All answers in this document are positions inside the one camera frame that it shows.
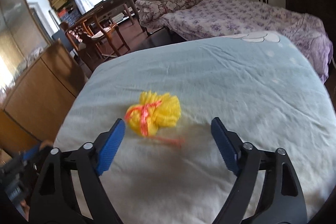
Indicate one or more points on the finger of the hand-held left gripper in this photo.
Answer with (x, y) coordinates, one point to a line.
(31, 153)

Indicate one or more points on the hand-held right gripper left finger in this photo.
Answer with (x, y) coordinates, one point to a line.
(110, 150)

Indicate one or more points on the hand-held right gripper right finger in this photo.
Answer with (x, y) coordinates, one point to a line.
(225, 148)

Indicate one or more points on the yellow mesh ball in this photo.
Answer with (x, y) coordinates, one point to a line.
(160, 111)

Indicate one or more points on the wooden cabinet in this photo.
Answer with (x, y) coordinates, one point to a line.
(44, 87)

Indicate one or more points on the wooden dining chair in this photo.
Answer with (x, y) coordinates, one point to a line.
(102, 37)

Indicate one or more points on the glass cabinet panel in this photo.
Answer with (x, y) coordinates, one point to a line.
(18, 29)

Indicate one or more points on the bed with purple floral sheet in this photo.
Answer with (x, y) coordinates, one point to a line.
(236, 19)

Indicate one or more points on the purple cloth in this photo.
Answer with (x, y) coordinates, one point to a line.
(324, 56)

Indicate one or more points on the wooden table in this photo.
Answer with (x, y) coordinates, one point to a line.
(115, 5)

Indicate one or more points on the folded floral quilt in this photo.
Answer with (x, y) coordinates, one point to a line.
(170, 6)

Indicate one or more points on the shelf with boxes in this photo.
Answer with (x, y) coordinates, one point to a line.
(61, 1)

